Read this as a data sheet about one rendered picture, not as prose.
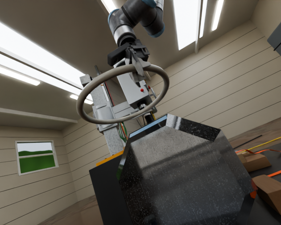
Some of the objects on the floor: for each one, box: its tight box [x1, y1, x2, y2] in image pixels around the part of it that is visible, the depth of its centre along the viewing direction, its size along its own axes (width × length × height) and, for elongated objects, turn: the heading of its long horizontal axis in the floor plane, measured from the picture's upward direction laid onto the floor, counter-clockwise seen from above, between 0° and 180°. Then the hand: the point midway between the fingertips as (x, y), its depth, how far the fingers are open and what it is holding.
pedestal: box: [89, 154, 133, 225], centre depth 179 cm, size 66×66×74 cm
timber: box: [252, 174, 281, 215], centre depth 92 cm, size 30×12×12 cm, turn 110°
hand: (138, 79), depth 51 cm, fingers closed on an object, 5 cm apart
